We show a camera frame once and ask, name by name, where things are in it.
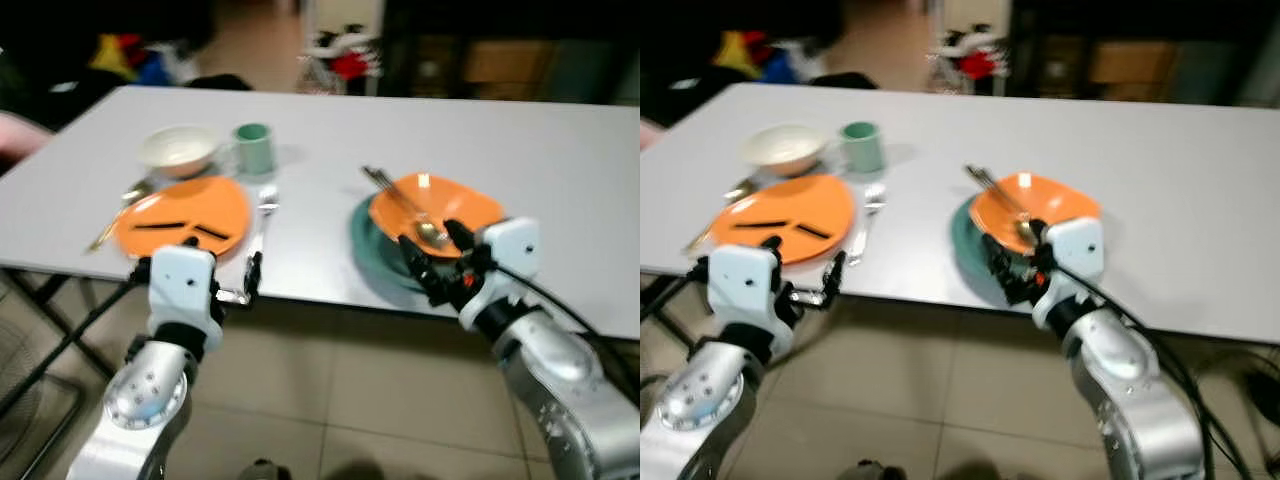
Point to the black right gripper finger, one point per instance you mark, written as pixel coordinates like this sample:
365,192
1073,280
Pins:
420,262
1003,262
462,240
1037,237

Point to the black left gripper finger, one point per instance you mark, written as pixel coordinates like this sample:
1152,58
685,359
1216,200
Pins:
253,276
834,278
698,270
140,271

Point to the orange bowl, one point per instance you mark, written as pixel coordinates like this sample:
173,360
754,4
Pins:
450,200
1055,198

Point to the person's forearm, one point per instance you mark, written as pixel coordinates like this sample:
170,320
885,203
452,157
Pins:
650,134
18,138

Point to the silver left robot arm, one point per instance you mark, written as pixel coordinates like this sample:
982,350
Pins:
700,400
145,395

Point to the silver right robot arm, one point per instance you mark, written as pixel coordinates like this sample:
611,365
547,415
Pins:
560,390
1130,390

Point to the teal plate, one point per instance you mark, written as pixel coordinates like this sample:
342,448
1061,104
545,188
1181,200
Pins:
375,255
970,255

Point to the gold spoon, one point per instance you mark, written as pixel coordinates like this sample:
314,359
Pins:
122,210
722,212
405,205
1000,200

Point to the silver fork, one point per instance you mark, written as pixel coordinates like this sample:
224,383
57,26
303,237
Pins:
872,200
265,205

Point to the orange flat plate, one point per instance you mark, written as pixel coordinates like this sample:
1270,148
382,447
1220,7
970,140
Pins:
790,205
185,205

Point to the green mug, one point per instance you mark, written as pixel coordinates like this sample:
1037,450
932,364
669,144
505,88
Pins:
862,150
254,150

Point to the cream bowl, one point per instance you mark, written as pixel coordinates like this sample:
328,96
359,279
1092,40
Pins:
785,148
178,148

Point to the brown cardboard box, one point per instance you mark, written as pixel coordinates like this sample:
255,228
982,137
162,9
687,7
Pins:
1135,62
510,62

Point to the dark robot foot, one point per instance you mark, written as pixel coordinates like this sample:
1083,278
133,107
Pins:
265,470
872,471

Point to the red and white toy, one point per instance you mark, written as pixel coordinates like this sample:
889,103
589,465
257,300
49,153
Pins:
345,62
970,60

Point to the black chair back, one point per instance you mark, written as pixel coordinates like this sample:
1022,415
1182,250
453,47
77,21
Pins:
842,80
220,82

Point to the dark cabinet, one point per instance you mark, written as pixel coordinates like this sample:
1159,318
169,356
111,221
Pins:
600,40
1230,40

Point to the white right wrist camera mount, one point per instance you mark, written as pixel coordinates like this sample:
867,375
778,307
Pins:
1078,245
512,245

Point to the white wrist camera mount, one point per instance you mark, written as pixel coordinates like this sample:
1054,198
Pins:
512,245
1078,245
182,285
745,285

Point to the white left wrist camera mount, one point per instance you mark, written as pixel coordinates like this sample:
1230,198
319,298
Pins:
182,285
745,285

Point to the black table frame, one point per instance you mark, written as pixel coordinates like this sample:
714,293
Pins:
45,312

